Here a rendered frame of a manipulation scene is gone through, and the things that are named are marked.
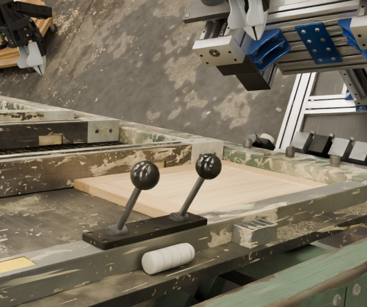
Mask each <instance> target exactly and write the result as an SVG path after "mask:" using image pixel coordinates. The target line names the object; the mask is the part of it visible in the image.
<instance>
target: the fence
mask: <svg viewBox="0 0 367 307"><path fill-rule="evenodd" d="M366 200H367V184H364V183H359V182H354V181H350V180H346V181H343V182H338V183H333V184H330V185H325V186H320V187H317V188H312V189H306V190H303V191H298V192H293V193H289V194H285V195H281V196H276V197H272V198H268V199H263V200H258V201H255V202H249V203H244V204H241V205H236V206H231V207H228V208H223V209H219V210H215V211H209V212H206V213H201V214H197V215H198V216H202V217H205V218H207V225H203V226H200V227H195V228H191V229H187V230H183V231H178V232H175V233H171V234H168V235H163V236H159V237H156V238H151V239H147V240H144V241H139V242H135V243H131V244H127V245H122V246H119V247H115V248H112V249H107V250H102V249H100V248H97V247H95V246H93V245H91V244H89V243H87V242H85V241H83V240H82V241H77V242H72V243H69V244H64V245H58V246H55V247H50V248H46V249H41V250H36V251H33V252H28V253H23V254H20V255H15V256H10V257H6V258H1V259H0V263H1V262H4V261H10V260H13V259H18V258H22V257H24V258H26V259H28V260H29V261H31V262H33V263H35V265H32V266H27V267H23V268H19V269H15V270H10V271H7V272H3V273H0V307H12V306H16V305H19V304H22V303H26V302H29V301H32V300H36V299H39V298H43V297H46V296H49V295H52V294H56V293H59V292H63V291H67V290H70V289H73V288H77V287H79V286H83V285H86V284H90V283H94V282H96V281H100V280H104V279H106V278H110V277H114V276H117V275H121V274H123V273H127V272H131V271H133V270H137V269H141V268H143V266H142V263H141V260H142V257H143V255H144V254H145V253H148V252H152V251H155V250H159V249H163V248H166V247H170V246H173V245H177V244H181V243H188V244H190V245H191V246H192V247H193V248H194V252H198V251H201V250H205V249H209V248H212V247H216V246H218V245H222V244H225V243H228V242H232V232H233V225H235V224H239V223H242V222H246V221H250V220H253V219H258V218H261V219H263V220H266V221H270V222H273V223H275V224H278V225H277V228H279V227H283V226H286V225H290V224H293V223H296V222H300V221H304V220H306V219H310V218H313V217H316V216H320V215H323V214H327V213H331V212H333V211H337V210H341V209H343V208H347V207H350V206H354V205H358V204H360V203H364V202H366Z"/></svg>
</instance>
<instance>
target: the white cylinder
mask: <svg viewBox="0 0 367 307"><path fill-rule="evenodd" d="M194 255H195V252H194V248H193V247H192V246H191V245H190V244H188V243H181V244H177V245H173V246H170V247H166V248H163V249H159V250H155V251H152V252H148V253H145V254H144V255H143V257H142V260H141V263H142V266H143V269H144V271H145V272H146V273H148V274H150V275H152V274H155V273H158V272H162V271H164V270H168V269H172V268H174V267H177V266H181V265H184V264H187V263H189V262H191V261H192V260H193V258H194Z"/></svg>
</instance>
